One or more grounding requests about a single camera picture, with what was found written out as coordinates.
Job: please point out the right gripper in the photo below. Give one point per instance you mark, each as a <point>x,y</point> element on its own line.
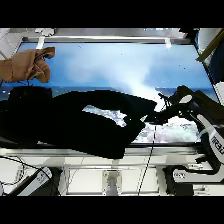
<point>161,117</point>

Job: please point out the black garment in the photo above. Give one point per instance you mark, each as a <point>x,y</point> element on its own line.
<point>66,130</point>

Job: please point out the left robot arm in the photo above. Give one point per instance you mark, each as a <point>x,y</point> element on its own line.
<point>33,181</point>

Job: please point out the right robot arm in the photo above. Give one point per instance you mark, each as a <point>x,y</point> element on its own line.
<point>210,130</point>

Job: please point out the brown garment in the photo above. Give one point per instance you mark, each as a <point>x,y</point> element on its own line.
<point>23,66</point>

